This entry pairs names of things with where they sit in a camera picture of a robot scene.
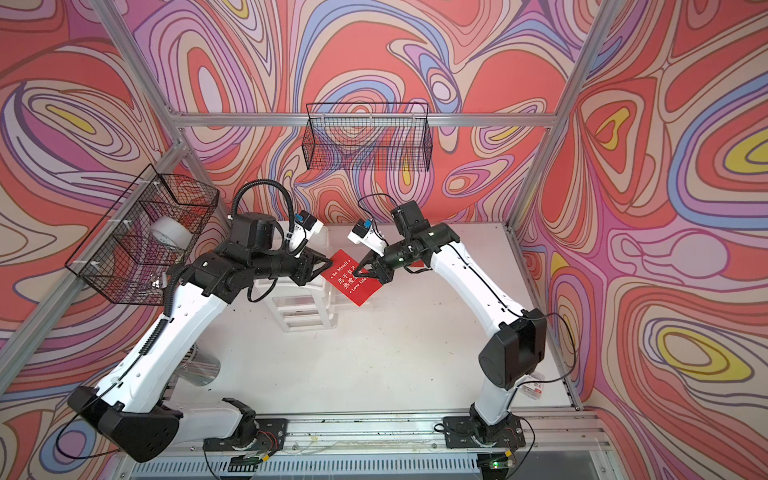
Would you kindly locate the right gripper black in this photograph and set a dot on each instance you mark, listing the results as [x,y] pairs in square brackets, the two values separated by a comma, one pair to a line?
[380,271]

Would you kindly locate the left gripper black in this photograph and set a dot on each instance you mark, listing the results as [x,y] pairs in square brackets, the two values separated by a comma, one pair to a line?
[306,263]

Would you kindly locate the white plastic drawer organizer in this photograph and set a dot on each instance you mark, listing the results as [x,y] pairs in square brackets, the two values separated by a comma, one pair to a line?
[303,308]

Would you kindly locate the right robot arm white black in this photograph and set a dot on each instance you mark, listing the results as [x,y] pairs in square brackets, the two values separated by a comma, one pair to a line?
[516,336]

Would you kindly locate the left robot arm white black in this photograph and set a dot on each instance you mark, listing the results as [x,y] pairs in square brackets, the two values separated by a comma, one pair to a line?
[126,406]

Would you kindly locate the white tape roll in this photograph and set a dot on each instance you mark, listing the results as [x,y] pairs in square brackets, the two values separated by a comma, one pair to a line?
[171,233]

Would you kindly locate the shiny metal cup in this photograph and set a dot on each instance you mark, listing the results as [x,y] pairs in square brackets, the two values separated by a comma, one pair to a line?
[198,367]

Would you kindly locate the small red white packet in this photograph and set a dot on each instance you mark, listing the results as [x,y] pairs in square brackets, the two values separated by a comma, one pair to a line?
[531,385]

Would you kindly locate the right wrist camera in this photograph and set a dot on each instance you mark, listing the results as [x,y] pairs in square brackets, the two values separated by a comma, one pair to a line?
[364,233]

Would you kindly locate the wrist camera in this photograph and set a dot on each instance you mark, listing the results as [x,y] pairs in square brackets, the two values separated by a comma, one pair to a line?
[364,233]
[305,228]

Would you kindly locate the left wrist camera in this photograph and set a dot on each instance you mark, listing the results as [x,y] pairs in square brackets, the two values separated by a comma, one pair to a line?
[305,228]

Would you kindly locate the black wire basket back wall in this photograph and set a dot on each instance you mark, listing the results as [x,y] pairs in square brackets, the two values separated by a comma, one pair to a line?
[368,136]

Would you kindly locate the black wire basket wall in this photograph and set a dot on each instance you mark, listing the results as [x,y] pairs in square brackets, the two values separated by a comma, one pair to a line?
[119,259]
[368,136]

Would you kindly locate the black wire basket left wall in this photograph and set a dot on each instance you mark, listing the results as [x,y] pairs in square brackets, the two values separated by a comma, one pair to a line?
[119,259]

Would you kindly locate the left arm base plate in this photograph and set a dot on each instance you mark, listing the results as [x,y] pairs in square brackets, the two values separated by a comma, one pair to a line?
[260,435]

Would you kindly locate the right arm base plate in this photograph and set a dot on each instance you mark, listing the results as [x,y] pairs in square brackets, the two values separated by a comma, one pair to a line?
[465,432]

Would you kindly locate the aluminium front rail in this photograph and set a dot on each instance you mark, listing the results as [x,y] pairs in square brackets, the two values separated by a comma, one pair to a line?
[430,432]

